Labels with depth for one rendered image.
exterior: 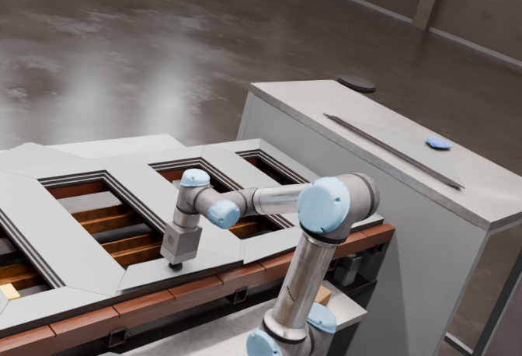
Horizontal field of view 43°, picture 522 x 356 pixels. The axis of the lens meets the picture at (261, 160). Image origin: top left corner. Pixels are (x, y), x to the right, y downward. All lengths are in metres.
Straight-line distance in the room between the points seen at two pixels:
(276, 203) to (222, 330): 0.51
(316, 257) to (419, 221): 1.12
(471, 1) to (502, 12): 0.62
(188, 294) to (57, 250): 0.39
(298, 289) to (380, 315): 1.27
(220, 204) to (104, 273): 0.40
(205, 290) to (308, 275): 0.51
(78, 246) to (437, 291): 1.35
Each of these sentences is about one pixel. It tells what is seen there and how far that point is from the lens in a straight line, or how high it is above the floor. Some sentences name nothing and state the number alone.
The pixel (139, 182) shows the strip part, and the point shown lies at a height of 0.85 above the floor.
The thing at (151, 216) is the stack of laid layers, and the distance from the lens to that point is 2.25.
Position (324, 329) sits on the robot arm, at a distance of 1.76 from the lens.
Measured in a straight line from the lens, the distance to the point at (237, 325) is 2.11.
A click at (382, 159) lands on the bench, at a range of 2.66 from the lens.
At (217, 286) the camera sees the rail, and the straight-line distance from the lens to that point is 2.01.
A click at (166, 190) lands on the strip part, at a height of 0.85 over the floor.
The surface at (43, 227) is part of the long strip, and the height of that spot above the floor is 0.85.
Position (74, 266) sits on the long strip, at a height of 0.85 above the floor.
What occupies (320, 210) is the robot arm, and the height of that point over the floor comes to 1.32.
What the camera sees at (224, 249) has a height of 0.85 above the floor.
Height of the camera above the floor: 1.95
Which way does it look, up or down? 23 degrees down
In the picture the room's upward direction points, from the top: 15 degrees clockwise
